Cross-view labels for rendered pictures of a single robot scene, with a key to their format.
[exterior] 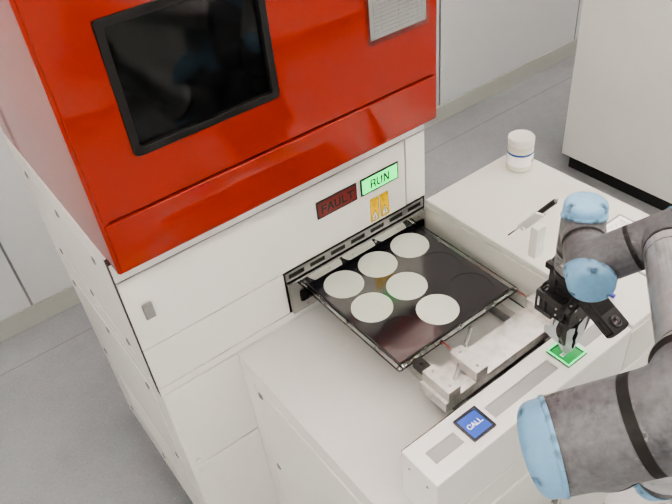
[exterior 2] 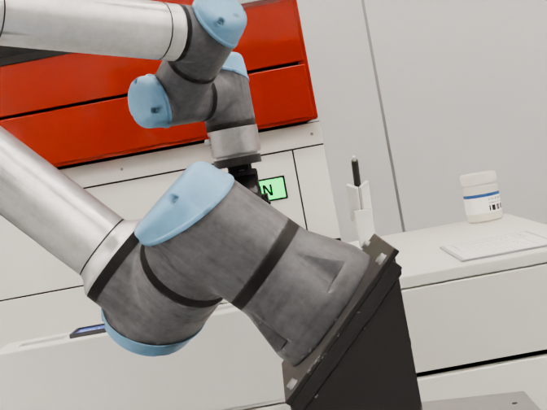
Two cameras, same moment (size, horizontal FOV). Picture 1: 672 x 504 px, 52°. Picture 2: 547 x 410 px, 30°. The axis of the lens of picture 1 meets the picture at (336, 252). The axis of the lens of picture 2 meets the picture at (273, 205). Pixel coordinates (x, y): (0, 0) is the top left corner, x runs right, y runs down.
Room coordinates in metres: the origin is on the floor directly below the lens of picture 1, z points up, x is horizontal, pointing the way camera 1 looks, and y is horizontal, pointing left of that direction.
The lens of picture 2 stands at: (-0.35, -1.31, 1.18)
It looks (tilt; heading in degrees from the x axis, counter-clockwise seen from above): 3 degrees down; 34
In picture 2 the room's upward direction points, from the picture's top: 11 degrees counter-clockwise
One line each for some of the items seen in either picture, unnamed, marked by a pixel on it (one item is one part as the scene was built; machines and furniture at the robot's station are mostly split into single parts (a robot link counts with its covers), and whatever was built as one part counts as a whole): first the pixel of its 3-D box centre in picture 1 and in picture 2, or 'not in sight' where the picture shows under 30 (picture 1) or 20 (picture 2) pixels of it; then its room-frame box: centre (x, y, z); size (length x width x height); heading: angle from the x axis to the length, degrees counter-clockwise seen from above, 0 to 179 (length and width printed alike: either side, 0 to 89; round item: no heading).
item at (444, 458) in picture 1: (520, 408); (189, 361); (0.82, -0.33, 0.89); 0.55 x 0.09 x 0.14; 123
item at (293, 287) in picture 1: (360, 258); not in sight; (1.33, -0.06, 0.89); 0.44 x 0.02 x 0.10; 123
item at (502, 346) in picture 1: (493, 353); not in sight; (0.99, -0.32, 0.87); 0.36 x 0.08 x 0.03; 123
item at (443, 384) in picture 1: (441, 382); not in sight; (0.90, -0.19, 0.89); 0.08 x 0.03 x 0.03; 33
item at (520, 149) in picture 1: (520, 151); (481, 196); (1.55, -0.53, 1.01); 0.07 x 0.07 x 0.10
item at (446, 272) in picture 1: (406, 286); not in sight; (1.20, -0.16, 0.90); 0.34 x 0.34 x 0.01; 33
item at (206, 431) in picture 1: (259, 344); not in sight; (1.53, 0.28, 0.41); 0.82 x 0.71 x 0.82; 123
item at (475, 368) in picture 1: (468, 362); not in sight; (0.95, -0.25, 0.89); 0.08 x 0.03 x 0.03; 33
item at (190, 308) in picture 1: (294, 249); (142, 252); (1.24, 0.10, 1.02); 0.82 x 0.03 x 0.40; 123
